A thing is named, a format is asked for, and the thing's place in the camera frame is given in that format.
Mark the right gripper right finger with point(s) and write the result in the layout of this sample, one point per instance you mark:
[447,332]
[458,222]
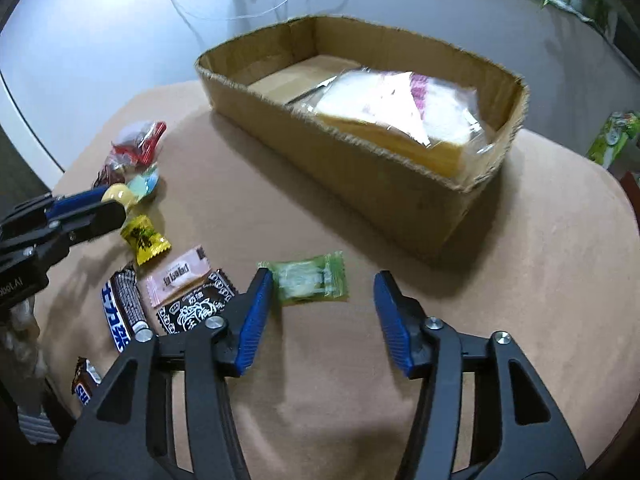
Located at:
[519,431]

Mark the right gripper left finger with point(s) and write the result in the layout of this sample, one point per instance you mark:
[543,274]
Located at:
[125,431]

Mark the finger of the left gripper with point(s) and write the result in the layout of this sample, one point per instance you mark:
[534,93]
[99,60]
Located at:
[66,204]
[78,223]

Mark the Snickers mini bar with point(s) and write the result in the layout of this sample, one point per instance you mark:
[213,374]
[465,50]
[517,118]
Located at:
[85,381]

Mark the clear red-edged candy bag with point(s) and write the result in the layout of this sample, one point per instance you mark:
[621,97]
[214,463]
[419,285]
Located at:
[132,152]

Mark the yellow wrapped candy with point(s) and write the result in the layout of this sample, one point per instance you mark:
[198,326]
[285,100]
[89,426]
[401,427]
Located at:
[143,239]

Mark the light green yellow candy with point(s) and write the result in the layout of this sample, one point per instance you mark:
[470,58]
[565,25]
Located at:
[137,189]

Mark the black white snack packet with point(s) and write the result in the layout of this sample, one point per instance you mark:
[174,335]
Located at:
[208,299]

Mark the pink snack packet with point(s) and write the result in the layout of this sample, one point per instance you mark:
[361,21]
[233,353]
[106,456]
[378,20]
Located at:
[165,282]

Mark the brown cardboard box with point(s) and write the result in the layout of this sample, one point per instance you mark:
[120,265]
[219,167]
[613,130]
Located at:
[250,78]

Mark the clear bag of yellow wafers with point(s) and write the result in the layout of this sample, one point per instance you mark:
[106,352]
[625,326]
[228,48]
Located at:
[432,122]

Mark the green snack bag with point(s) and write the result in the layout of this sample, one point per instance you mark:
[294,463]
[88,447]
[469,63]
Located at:
[618,130]

